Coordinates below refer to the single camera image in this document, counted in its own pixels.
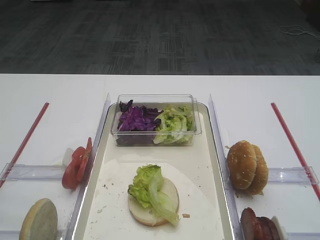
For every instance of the sausage patty slice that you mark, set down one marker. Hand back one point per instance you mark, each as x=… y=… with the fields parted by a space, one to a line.
x=251 y=226

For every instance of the shredded green lettuce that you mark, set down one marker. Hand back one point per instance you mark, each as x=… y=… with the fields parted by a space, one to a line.
x=175 y=122

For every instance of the green lettuce leaf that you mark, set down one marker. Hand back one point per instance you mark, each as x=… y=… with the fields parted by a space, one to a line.
x=145 y=189

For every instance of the rear tomato slice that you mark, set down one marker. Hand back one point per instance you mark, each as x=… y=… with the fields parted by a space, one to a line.
x=84 y=161

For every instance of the tomato slice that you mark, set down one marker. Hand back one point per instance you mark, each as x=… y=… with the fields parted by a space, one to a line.
x=84 y=161
x=69 y=179

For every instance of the front tomato slice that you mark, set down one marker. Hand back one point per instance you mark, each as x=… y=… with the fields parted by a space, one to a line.
x=69 y=179

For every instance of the rear sausage patty slices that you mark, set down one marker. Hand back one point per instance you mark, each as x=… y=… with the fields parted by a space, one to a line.
x=266 y=229

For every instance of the white stopper by patties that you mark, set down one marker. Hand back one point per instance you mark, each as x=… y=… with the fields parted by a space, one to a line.
x=280 y=229

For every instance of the clear plastic salad container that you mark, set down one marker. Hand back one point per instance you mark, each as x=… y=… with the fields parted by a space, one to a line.
x=159 y=101

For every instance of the shredded purple cabbage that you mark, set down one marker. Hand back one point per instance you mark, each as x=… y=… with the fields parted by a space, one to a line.
x=137 y=119

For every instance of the front sesame bun top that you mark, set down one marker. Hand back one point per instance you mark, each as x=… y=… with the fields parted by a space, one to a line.
x=242 y=163

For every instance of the sesame bun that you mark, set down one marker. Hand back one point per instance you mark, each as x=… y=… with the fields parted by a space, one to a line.
x=242 y=163
x=261 y=175

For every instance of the bottom bun on tray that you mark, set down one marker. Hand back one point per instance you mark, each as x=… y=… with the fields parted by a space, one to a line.
x=148 y=216

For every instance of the white stopper by tomatoes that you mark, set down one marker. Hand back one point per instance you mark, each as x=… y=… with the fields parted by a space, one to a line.
x=67 y=158

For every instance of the metal serving tray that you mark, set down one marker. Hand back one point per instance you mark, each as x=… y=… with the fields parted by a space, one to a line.
x=194 y=170

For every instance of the right red strip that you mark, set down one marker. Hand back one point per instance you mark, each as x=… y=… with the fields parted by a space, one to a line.
x=297 y=151

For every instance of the red strip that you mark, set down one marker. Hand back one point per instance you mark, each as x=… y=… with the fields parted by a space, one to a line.
x=25 y=142
x=297 y=151

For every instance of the rear sesame bun top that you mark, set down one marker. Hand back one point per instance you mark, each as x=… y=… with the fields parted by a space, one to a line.
x=261 y=175

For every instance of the right long clear divider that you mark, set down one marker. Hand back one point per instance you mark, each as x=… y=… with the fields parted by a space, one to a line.
x=229 y=195

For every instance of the long clear divider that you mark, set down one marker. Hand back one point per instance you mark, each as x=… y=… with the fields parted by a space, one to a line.
x=70 y=232
x=229 y=195

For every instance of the left red strip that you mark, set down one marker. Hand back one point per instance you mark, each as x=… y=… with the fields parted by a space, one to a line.
x=25 y=142

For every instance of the left long clear divider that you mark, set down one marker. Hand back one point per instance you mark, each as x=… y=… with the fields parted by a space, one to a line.
x=70 y=232

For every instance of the left upper clear holder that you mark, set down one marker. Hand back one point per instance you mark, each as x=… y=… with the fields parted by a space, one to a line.
x=22 y=172

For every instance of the bun half at left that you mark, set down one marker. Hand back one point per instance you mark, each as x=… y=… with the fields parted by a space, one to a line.
x=41 y=221

